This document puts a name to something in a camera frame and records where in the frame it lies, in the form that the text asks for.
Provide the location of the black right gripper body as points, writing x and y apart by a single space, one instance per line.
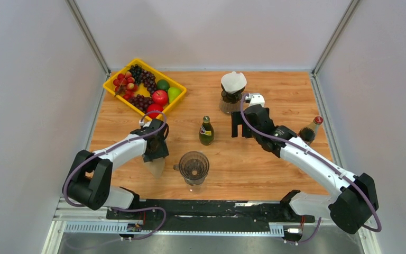
251 133

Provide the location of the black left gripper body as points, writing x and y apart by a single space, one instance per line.
162 138

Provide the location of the dark olive coffee dripper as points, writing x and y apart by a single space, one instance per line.
232 98

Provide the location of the white paper coffee filter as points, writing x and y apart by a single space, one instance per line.
233 82

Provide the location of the grey clear plastic dripper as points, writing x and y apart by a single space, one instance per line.
193 167

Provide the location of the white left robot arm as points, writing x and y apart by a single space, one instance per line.
88 183

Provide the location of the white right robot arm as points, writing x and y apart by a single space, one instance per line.
351 202

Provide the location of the ribbed glass coffee server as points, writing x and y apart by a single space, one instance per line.
229 106

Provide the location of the brown paper coffee filter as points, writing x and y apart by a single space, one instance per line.
155 167

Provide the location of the green Perrier glass bottle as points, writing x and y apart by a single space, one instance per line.
206 132

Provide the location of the red apple near corner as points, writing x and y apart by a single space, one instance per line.
154 110

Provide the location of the dark purple grape bunch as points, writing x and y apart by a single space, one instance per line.
141 102

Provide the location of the red apple with stem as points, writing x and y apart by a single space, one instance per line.
160 97

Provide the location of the green pear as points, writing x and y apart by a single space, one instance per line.
173 93

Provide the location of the clear glass beaker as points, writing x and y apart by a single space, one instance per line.
196 188

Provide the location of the green lime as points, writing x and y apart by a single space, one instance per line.
163 84

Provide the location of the cola glass bottle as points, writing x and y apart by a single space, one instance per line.
309 132

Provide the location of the red lychee fruit cluster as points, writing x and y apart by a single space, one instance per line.
125 85

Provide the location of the yellow plastic fruit tray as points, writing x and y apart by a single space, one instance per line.
109 87

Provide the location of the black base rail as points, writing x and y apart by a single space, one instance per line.
210 215

